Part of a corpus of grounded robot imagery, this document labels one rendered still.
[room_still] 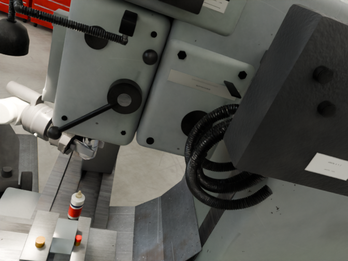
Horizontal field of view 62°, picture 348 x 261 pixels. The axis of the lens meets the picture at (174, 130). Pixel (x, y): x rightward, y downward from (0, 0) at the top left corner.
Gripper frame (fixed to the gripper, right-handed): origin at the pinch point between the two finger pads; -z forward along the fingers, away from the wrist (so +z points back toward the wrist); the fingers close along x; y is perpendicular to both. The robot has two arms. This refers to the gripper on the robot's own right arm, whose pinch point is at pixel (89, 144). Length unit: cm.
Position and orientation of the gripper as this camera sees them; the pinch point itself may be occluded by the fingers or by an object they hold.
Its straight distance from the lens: 82.6
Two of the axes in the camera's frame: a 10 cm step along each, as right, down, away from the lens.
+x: 2.8, -4.0, 8.7
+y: -3.4, 8.1, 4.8
